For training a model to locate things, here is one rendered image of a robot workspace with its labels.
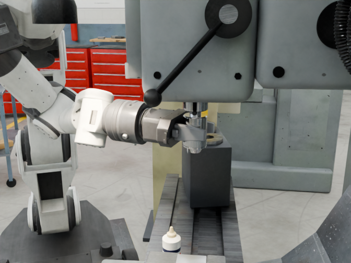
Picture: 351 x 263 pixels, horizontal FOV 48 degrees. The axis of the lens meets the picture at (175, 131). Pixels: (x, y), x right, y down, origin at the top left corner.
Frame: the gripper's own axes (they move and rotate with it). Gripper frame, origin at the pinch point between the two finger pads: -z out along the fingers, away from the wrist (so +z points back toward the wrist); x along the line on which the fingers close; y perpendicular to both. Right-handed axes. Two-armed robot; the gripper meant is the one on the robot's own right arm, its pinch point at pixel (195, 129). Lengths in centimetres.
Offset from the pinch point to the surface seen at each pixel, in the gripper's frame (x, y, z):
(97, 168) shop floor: 232, 126, 184
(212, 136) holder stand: 38.9, 13.8, 8.5
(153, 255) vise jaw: -10.9, 22.5, 3.8
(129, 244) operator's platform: 74, 85, 59
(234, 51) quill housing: -7.5, -16.0, -9.0
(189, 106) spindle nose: -2.3, -5.1, 0.4
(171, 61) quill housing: -10.6, -14.3, 0.5
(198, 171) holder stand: 30.4, 22.0, 9.7
